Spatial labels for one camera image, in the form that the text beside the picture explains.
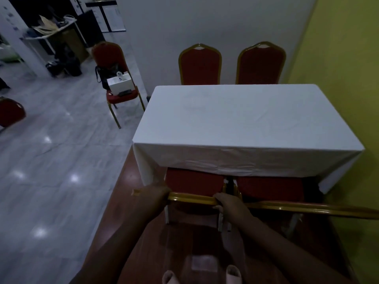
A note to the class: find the person's right hand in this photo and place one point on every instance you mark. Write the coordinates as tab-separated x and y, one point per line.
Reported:
234	207

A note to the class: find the person's left hand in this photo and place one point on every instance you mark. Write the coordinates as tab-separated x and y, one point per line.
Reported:
154	199

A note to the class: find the person's left fingers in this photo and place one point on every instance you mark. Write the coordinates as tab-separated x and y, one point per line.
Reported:
165	193

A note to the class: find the person's right thumb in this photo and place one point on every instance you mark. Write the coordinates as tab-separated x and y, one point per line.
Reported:
218	208

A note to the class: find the red chair with gold frame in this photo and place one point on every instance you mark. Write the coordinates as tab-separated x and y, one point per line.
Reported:
107	55
194	181
271	188
200	66
260	66
10	112

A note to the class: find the person's left forearm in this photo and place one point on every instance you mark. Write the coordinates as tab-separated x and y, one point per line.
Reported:
115	248

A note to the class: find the person's right forearm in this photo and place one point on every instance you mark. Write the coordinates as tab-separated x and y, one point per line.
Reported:
284	254

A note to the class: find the person's right pink shoe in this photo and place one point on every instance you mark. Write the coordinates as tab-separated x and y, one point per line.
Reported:
234	275

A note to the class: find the person's pink shoe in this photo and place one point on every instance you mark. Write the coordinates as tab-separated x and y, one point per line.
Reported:
234	275
170	278

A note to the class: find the person's left pink shoe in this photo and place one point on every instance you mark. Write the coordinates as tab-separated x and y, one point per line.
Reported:
170	278

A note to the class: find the white tablecloth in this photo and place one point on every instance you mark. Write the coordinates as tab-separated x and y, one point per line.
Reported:
245	124

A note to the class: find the small black device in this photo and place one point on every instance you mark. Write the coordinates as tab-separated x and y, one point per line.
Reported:
125	92

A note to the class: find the white box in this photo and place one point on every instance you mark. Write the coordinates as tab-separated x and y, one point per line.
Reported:
120	83

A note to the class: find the black bag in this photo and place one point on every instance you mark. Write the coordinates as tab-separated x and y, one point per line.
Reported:
102	75

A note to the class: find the black bags on floor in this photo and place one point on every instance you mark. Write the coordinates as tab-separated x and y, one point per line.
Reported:
66	63

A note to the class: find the brown cardboard box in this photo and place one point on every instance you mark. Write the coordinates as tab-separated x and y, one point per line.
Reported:
74	44

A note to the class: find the black framed white poster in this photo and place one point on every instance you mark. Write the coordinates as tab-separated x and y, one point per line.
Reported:
111	17

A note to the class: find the white side table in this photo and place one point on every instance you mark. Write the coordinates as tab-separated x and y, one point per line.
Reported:
50	34

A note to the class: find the flattened cardboard pieces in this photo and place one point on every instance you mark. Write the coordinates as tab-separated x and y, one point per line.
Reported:
47	25

